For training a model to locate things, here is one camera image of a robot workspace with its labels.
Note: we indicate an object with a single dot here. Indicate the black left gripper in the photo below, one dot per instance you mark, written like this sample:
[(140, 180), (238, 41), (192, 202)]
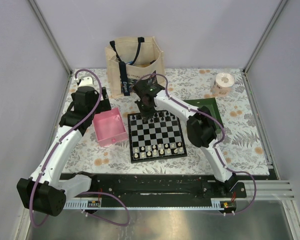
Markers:
[(104, 105)]

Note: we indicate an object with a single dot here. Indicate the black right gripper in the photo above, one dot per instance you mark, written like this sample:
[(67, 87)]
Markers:
[(145, 116)]

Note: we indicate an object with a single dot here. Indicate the green plastic tray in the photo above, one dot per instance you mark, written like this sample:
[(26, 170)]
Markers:
[(210, 103)]

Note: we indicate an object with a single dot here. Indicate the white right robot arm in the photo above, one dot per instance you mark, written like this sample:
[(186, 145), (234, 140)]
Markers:
[(200, 126)]

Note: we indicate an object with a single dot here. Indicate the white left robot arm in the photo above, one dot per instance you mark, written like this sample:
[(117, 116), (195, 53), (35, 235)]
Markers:
[(42, 191)]

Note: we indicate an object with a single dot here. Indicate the white chess piece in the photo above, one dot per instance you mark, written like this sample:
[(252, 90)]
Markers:
[(136, 153), (180, 147)]

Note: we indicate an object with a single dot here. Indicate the pink plastic box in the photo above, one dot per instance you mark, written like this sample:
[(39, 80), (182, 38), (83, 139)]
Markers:
[(109, 127)]

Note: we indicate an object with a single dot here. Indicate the black white chessboard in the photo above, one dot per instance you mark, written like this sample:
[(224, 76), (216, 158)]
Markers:
[(155, 141)]

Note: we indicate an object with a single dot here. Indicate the beige canvas tote bag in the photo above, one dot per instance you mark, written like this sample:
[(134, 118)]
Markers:
[(130, 58)]

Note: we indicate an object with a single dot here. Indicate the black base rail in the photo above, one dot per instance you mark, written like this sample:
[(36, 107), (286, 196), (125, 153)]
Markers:
[(163, 190)]

